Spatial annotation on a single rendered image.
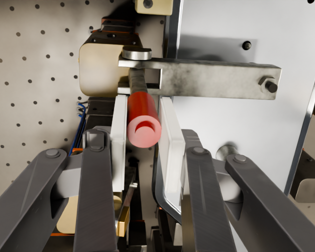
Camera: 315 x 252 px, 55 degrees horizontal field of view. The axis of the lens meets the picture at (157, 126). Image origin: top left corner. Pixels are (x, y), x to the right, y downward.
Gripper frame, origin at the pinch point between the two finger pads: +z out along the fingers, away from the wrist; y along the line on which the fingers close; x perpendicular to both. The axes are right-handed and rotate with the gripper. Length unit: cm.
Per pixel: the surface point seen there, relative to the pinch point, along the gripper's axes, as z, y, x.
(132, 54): 13.8, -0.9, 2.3
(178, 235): 22.8, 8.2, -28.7
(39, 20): 51, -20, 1
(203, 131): 21.7, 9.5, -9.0
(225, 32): 21.7, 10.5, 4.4
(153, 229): 50, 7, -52
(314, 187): 23.2, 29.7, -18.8
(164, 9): 15.0, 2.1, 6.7
